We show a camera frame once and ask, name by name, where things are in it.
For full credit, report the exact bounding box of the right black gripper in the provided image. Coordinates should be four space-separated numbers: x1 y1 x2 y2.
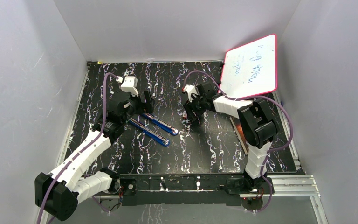
182 93 206 122

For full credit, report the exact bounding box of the blue stapler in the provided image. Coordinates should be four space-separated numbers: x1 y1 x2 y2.
142 113 179 136
128 119 170 147

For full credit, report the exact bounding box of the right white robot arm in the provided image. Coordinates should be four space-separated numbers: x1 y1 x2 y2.
182 82 279 193

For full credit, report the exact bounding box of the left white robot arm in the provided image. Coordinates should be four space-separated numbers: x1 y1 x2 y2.
34 91 155 221

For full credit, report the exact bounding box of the dark brown book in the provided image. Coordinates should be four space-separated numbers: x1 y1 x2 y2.
230 117 249 155

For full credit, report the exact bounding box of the pink framed whiteboard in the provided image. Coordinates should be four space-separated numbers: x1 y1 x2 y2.
220 34 277 98

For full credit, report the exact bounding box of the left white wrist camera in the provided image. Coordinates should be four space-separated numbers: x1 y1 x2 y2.
117 76 139 97

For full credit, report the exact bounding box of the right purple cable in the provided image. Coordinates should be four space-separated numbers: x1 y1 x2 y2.
182 70 294 214

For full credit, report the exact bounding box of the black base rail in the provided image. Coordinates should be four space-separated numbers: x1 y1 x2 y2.
91 173 275 207

